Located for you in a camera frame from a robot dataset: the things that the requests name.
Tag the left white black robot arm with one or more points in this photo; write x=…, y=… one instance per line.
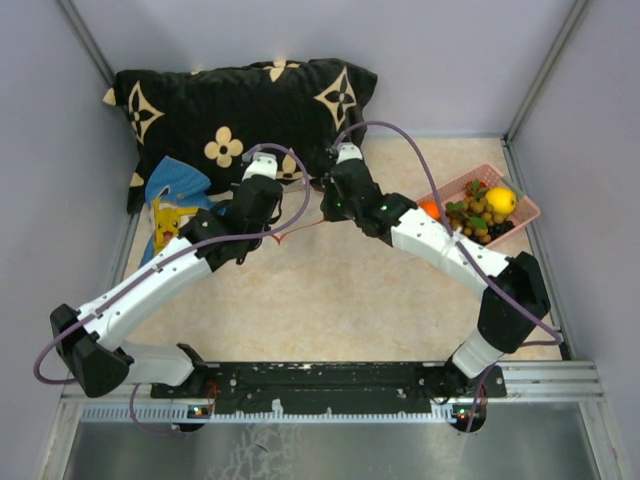
x=94, y=343

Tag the black floral plush pillow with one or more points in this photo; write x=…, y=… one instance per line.
x=208, y=119

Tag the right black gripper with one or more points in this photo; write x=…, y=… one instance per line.
x=328, y=213

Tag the clear orange zip top bag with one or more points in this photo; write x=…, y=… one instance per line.
x=279, y=238

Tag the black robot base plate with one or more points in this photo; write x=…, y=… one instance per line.
x=339, y=388

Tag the blue Pikachu cloth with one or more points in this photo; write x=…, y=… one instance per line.
x=174, y=193

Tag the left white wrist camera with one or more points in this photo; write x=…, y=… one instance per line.
x=262, y=164

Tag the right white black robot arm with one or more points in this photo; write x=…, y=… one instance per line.
x=511, y=291

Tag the orange persimmon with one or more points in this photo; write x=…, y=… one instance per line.
x=432, y=209

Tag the aluminium frame rail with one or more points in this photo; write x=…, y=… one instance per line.
x=544, y=382

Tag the pink plastic basket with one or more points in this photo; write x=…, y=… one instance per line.
x=525, y=212

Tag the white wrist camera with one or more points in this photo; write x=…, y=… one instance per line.
x=262, y=164
x=347, y=151

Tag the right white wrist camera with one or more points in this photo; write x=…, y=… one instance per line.
x=347, y=151

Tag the red strawberries with leaves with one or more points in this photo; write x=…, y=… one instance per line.
x=476, y=189

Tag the brown longan bunch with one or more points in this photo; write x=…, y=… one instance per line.
x=472, y=218

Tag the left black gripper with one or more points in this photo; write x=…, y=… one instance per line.
x=235, y=189

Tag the dark blue grapes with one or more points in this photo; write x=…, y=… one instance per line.
x=497, y=230

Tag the yellow lemon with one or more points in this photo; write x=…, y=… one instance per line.
x=503, y=200

